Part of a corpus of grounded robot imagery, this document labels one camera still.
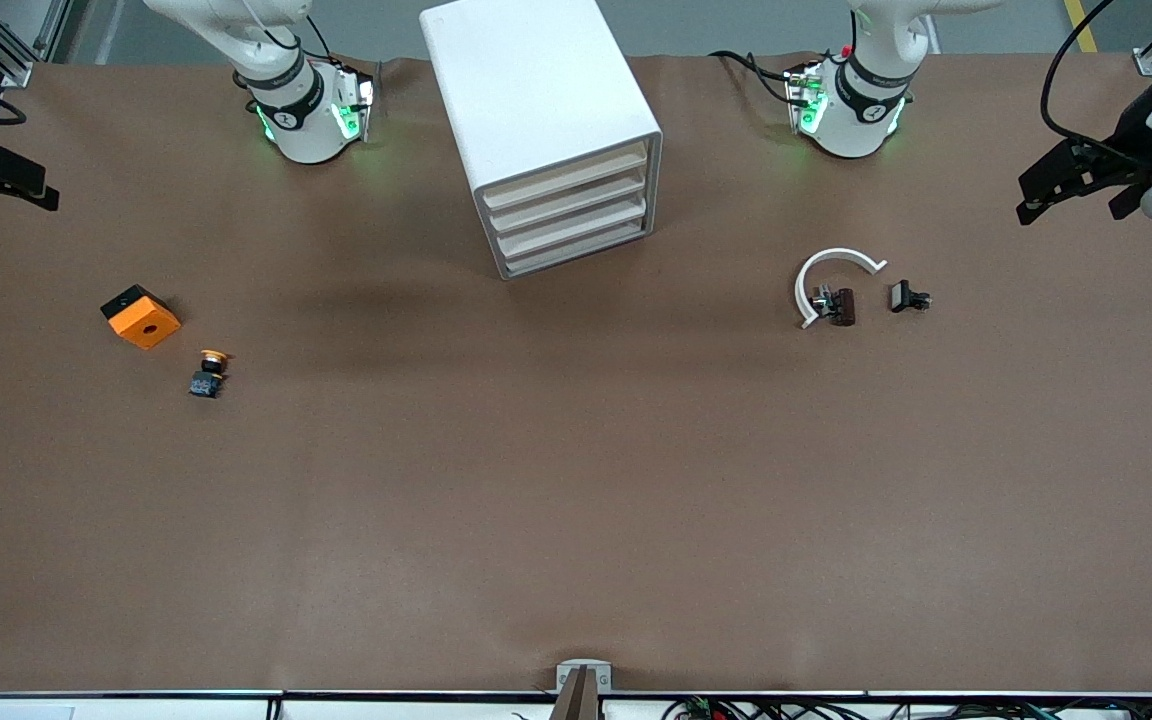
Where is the black base cable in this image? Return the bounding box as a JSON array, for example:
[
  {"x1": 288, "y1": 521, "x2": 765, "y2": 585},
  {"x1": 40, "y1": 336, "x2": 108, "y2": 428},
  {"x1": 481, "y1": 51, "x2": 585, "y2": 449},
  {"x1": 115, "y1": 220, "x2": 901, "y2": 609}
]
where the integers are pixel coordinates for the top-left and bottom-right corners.
[{"x1": 708, "y1": 48, "x2": 802, "y2": 103}]

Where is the white curved plastic piece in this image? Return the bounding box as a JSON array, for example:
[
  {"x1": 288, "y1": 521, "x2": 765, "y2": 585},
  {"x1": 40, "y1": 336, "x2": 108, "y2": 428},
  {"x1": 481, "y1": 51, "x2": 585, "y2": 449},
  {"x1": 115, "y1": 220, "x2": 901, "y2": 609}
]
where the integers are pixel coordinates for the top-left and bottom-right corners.
[{"x1": 794, "y1": 247, "x2": 888, "y2": 330}]

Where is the orange push button black body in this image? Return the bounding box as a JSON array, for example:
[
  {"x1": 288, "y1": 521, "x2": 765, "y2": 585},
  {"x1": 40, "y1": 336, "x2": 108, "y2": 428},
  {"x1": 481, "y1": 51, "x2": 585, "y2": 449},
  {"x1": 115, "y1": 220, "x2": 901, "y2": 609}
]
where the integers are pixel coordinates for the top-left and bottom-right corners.
[{"x1": 189, "y1": 348, "x2": 235, "y2": 400}]

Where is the grey metal bracket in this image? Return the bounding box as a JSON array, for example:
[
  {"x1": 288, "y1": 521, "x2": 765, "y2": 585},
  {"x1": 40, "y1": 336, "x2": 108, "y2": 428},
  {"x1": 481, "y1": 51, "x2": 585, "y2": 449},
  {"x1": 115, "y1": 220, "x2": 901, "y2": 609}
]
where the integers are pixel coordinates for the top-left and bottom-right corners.
[{"x1": 555, "y1": 659, "x2": 613, "y2": 693}]

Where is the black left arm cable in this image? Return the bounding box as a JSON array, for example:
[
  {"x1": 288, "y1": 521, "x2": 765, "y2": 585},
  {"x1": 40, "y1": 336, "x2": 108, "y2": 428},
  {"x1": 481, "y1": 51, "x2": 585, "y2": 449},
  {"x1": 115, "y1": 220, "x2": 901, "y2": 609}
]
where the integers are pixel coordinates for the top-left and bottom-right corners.
[{"x1": 1039, "y1": 0, "x2": 1122, "y2": 146}]

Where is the white table edge rail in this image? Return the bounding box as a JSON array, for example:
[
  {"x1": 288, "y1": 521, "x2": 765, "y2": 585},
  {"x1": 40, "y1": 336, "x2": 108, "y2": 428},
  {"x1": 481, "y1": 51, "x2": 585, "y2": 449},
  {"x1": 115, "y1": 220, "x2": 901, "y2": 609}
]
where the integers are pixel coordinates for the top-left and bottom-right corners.
[{"x1": 0, "y1": 692, "x2": 1152, "y2": 720}]

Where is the small brown connector part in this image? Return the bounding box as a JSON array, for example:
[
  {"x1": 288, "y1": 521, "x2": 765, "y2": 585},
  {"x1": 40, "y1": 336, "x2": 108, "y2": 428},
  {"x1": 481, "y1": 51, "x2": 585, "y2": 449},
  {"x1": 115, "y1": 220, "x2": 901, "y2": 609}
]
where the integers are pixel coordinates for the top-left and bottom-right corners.
[{"x1": 811, "y1": 285, "x2": 857, "y2": 328}]

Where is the brown table cover mat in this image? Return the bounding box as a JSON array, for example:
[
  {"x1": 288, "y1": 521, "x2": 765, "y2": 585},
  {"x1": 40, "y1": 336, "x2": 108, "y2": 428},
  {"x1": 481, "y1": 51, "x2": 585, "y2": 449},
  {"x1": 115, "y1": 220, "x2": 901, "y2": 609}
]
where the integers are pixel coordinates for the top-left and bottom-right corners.
[{"x1": 0, "y1": 50, "x2": 1152, "y2": 696}]

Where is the orange and black button box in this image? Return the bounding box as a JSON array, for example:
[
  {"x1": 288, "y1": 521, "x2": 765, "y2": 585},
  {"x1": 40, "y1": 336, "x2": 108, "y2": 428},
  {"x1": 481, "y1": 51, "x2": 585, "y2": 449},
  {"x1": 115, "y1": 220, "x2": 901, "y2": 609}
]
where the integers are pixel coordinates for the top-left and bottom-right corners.
[{"x1": 101, "y1": 284, "x2": 182, "y2": 351}]

